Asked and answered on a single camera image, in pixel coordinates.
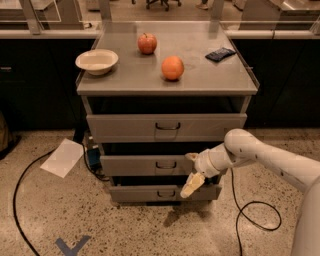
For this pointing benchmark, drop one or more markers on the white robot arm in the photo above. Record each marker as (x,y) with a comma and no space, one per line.
(241,147)

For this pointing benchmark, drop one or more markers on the white bowl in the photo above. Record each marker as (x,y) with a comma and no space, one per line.
(97,61)

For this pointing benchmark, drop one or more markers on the grey bottom drawer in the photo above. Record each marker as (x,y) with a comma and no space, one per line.
(161,193)

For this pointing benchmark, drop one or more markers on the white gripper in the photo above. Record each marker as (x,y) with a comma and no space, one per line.
(204,164)

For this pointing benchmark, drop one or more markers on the orange fruit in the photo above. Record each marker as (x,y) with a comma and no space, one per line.
(172,68)

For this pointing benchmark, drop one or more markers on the black office chair base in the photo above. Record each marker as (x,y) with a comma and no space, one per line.
(164,3)

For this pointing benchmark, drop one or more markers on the grey metal drawer cabinet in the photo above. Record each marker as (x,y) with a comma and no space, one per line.
(136,85)

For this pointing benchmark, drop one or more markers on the white paper sheet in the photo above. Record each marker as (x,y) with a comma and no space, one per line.
(63,158)

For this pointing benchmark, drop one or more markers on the grey top drawer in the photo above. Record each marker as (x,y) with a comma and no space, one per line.
(163,127)

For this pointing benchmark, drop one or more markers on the dark blue cloth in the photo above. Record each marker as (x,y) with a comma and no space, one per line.
(220,54)

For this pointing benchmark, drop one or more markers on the red apple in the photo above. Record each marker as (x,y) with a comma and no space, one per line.
(147,43)

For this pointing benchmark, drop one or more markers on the grey drawer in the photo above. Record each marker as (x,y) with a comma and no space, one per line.
(146,165)
(163,127)
(161,193)

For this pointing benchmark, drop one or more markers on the blue power box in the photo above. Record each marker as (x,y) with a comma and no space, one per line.
(93,156)

